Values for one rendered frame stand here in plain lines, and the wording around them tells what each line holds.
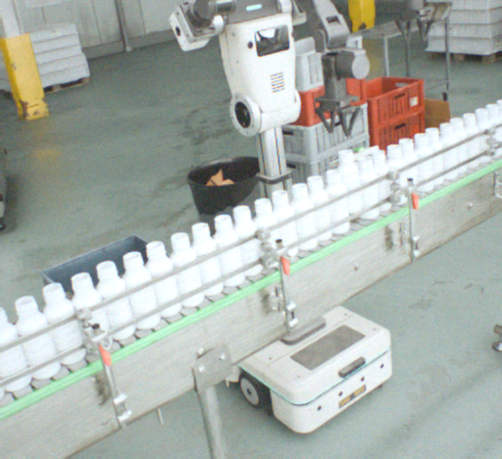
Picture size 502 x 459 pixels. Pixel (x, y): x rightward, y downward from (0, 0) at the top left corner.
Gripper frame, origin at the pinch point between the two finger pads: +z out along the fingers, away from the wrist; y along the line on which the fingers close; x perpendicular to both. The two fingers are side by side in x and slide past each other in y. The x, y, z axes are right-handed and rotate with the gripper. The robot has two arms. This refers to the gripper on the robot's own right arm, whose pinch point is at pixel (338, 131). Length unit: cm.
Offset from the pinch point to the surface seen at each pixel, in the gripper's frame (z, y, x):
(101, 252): 31, -55, -50
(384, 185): 17.7, 4.5, 10.8
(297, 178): 91, -185, 133
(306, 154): 74, -175, 134
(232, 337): 36, 7, -46
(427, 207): 28.3, 7.3, 25.0
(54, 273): 32, -55, -65
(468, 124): 11, 3, 51
